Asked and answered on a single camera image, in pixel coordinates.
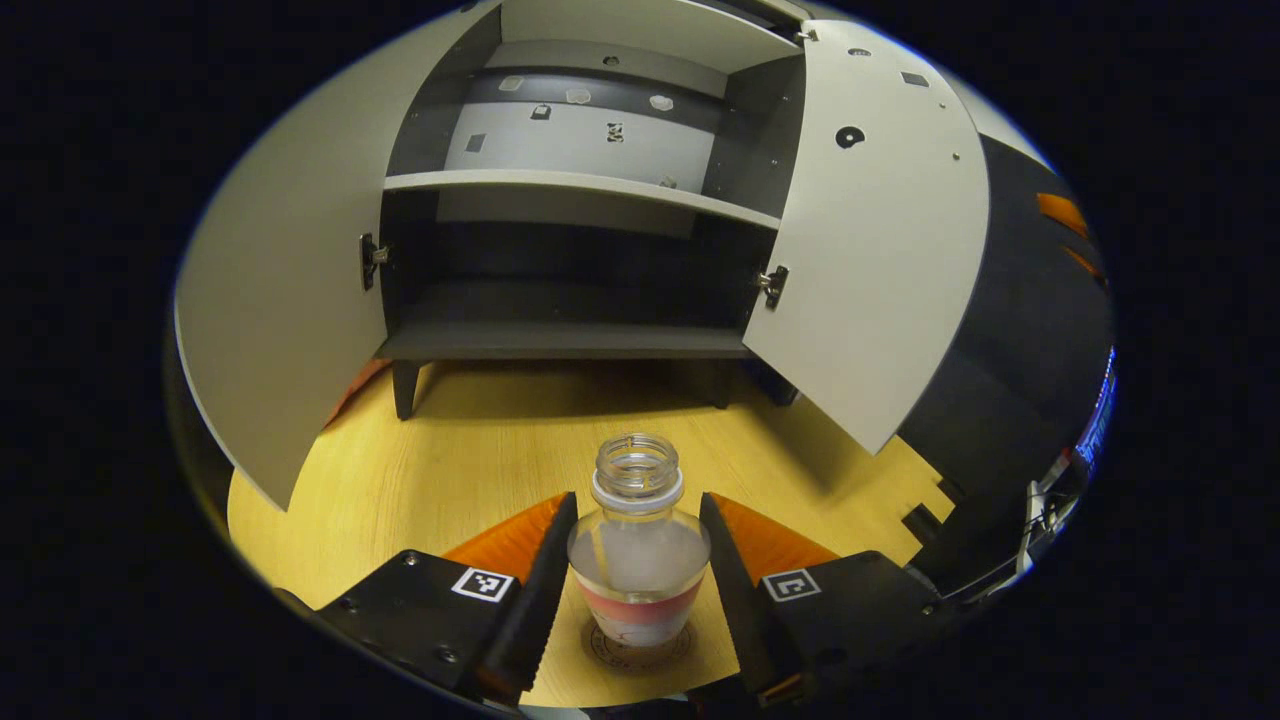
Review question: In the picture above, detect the grey and white cabinet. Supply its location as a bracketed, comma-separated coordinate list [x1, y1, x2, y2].
[378, 0, 811, 421]

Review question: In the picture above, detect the white cabinet shelf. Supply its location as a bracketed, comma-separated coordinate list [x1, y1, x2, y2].
[498, 0, 804, 73]
[383, 168, 783, 231]

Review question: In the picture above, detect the black backdrop cloth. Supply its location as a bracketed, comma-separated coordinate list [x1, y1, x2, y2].
[895, 135, 1119, 601]

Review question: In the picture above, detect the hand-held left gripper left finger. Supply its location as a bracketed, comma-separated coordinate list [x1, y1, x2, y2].
[318, 490, 579, 706]

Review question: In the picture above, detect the white cabinet door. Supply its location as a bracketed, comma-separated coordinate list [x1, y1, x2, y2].
[173, 0, 501, 513]
[742, 20, 991, 456]

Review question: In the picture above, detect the round brown coaster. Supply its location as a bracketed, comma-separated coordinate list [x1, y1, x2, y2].
[582, 620, 696, 673]

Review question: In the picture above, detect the white device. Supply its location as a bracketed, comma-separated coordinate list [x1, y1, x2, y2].
[1015, 480, 1061, 576]

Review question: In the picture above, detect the clear plastic bottle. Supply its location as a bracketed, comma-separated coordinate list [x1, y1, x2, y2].
[567, 432, 713, 649]

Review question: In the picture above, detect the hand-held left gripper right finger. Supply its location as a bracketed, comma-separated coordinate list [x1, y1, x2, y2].
[698, 492, 946, 709]

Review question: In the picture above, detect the computer monitor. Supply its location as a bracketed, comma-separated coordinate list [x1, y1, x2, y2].
[1075, 345, 1119, 471]

